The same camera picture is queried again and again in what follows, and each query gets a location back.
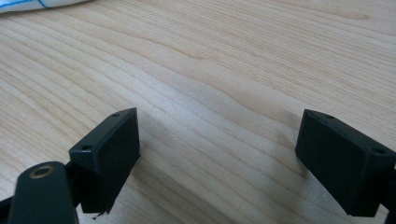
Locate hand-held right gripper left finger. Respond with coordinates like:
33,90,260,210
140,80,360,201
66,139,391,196
68,107,141,216

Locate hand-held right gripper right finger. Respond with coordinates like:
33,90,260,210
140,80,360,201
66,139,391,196
294,108,396,218

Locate white cloth with blue grid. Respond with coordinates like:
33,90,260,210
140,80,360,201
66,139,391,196
0,0,91,14

